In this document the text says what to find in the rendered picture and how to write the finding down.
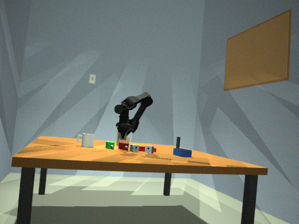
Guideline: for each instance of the red block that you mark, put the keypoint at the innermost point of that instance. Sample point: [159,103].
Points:
[123,146]

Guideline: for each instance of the blue rectangular box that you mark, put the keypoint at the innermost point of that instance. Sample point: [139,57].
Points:
[182,152]

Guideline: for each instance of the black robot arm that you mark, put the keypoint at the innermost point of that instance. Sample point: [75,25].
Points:
[130,103]

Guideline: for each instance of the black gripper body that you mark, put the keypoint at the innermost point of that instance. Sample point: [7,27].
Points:
[123,122]

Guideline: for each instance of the red tray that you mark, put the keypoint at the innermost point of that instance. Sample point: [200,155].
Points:
[141,148]

